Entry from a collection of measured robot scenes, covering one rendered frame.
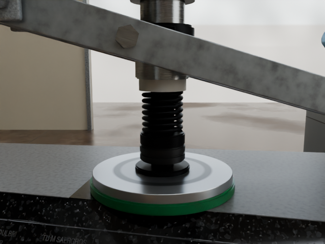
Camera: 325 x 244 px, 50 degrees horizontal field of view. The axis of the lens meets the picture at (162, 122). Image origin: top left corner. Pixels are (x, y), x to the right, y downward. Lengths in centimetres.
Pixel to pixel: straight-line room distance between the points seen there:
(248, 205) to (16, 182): 36
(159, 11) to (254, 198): 29
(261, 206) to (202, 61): 21
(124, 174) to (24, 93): 524
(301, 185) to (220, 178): 15
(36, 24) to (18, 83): 530
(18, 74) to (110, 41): 530
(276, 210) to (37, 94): 530
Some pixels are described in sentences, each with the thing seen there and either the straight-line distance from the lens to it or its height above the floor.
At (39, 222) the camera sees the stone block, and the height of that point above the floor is 84.
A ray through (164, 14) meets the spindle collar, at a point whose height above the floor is 112.
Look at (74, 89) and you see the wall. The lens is 548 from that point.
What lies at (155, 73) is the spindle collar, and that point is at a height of 104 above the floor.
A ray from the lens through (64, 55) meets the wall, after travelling 550.
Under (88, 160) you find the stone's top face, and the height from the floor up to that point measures 87.
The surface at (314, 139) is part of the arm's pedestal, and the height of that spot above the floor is 70.
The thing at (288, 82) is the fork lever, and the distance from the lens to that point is 51.
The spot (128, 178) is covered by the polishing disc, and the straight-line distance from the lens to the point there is 50.
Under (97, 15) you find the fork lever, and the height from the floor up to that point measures 111.
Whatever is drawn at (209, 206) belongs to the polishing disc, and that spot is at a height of 87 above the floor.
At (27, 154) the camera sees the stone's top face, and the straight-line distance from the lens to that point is 78.
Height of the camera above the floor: 106
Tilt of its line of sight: 10 degrees down
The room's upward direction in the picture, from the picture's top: straight up
